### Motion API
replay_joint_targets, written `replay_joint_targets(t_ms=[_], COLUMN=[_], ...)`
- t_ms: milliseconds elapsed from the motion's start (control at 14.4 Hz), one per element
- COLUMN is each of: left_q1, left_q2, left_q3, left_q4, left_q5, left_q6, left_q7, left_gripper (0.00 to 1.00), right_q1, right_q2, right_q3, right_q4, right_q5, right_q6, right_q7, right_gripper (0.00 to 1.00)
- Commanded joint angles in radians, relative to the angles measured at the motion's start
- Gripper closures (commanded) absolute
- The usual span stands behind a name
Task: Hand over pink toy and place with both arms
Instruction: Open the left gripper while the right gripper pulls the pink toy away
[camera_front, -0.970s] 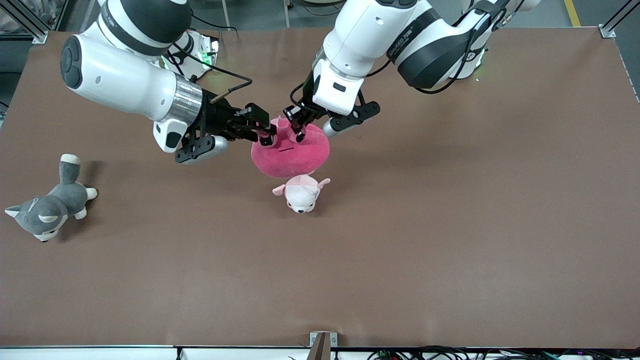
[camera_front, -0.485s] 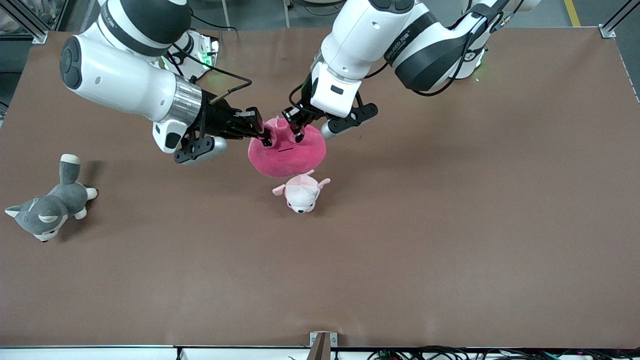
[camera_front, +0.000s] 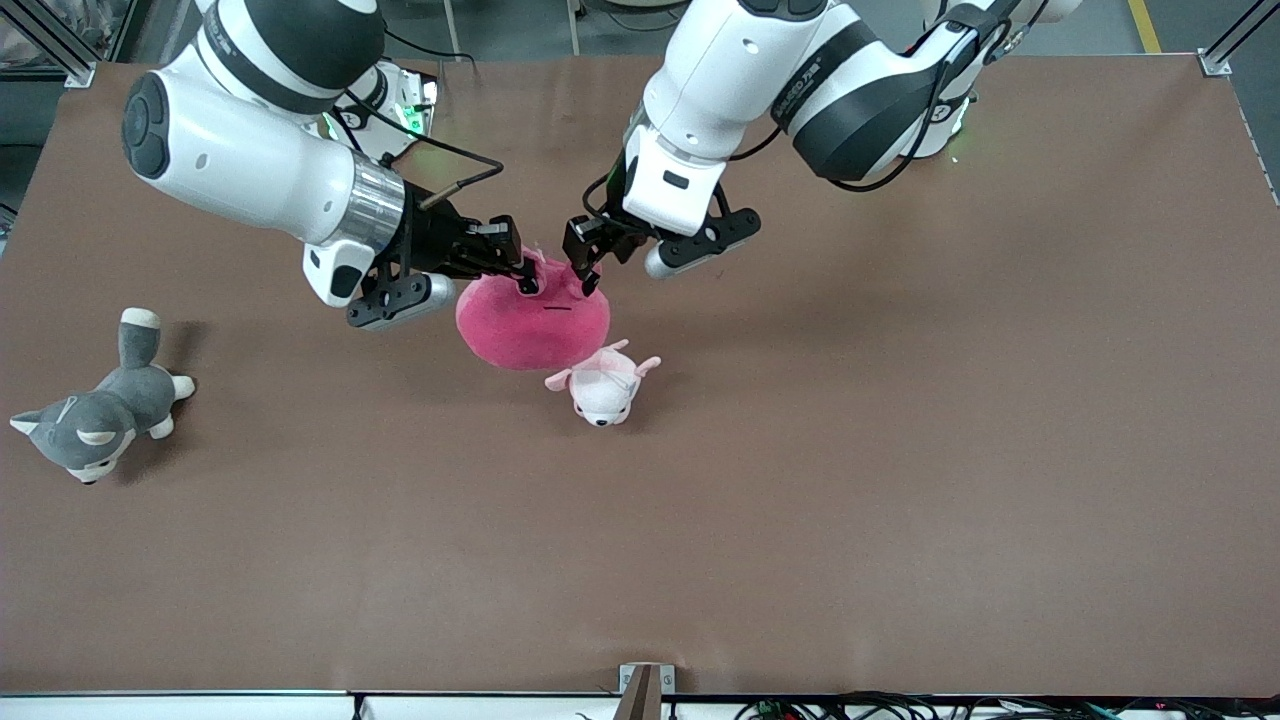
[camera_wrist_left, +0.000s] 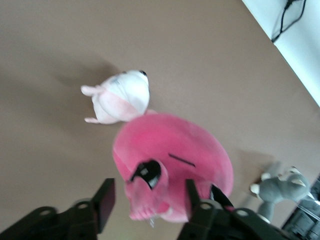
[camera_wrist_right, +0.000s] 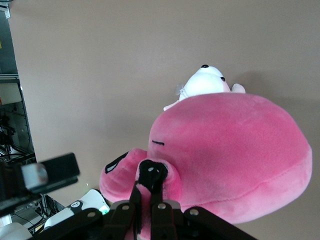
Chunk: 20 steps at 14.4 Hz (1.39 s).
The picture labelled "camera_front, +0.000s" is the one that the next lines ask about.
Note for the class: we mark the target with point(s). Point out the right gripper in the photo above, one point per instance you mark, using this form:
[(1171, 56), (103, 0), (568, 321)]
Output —
[(432, 240)]

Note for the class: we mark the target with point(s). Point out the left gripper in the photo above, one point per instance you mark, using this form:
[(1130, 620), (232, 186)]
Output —
[(604, 235)]

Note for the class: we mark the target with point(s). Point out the hot pink plush toy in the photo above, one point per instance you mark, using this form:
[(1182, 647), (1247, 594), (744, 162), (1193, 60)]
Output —
[(530, 330)]

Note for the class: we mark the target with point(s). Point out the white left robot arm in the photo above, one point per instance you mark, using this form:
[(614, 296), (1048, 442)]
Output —
[(740, 70)]

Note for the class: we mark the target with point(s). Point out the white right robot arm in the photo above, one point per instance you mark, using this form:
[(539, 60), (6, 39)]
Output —
[(240, 160)]

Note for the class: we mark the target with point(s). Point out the pale pink white plush toy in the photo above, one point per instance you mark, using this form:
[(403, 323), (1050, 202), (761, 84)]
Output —
[(603, 395)]

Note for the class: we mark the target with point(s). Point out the grey white husky plush toy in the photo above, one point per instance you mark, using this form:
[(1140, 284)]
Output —
[(110, 415)]

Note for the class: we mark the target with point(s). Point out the thin grey metal leg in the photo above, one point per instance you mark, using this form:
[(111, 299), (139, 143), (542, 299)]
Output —
[(574, 25), (452, 30)]

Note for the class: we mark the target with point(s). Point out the brown paper table cover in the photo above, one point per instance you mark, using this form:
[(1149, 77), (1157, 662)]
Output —
[(800, 560)]

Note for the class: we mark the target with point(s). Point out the white table edge strip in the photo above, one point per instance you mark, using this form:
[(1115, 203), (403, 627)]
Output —
[(150, 708)]

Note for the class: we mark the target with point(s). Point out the grey metal camera bracket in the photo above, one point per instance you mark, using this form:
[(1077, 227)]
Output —
[(645, 690)]

